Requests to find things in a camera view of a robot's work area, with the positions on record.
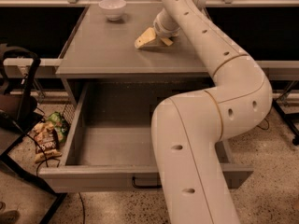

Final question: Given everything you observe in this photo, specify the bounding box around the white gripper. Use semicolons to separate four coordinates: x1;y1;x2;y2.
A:
135;8;179;49

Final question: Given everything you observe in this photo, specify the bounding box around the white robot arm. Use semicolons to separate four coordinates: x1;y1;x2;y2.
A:
151;0;272;224

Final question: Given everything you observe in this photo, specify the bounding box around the grey cabinet with flat top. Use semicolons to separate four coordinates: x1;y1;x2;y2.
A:
57;2;207;104

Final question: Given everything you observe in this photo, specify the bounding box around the open grey top drawer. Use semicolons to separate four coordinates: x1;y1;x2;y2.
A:
38;79;254;194

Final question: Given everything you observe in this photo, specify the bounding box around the white ceramic bowl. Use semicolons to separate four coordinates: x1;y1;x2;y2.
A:
99;0;127;21

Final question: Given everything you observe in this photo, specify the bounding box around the green snack bag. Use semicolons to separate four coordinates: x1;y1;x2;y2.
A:
48;112;69;143

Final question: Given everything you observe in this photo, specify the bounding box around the black wheeled stand base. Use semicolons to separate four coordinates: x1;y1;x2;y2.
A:
273;80;299;146

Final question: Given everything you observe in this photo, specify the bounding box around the brown chip bag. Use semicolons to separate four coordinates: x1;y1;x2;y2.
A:
34;122;62;163

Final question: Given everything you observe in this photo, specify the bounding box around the black chair frame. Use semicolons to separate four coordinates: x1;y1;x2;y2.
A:
0;44;66;224

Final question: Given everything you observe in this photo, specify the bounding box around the black drawer handle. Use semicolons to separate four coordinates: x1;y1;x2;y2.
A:
132;176;162;189

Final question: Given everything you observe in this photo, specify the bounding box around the black floor cable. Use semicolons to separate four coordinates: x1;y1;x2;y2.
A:
24;131;87;224

